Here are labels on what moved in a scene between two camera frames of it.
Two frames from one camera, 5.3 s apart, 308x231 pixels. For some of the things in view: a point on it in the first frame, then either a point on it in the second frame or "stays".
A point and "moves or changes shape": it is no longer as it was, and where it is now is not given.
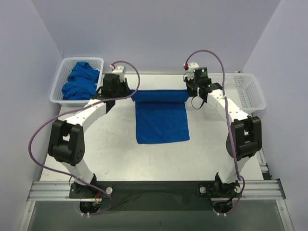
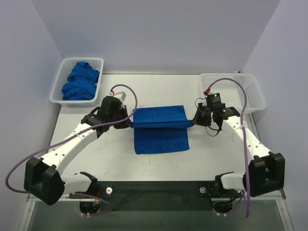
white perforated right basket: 243,89 stays
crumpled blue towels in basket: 82,83 stays
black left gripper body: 125,89 → 123,118
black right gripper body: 189,87 → 200,118
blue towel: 161,115 moves or changes shape
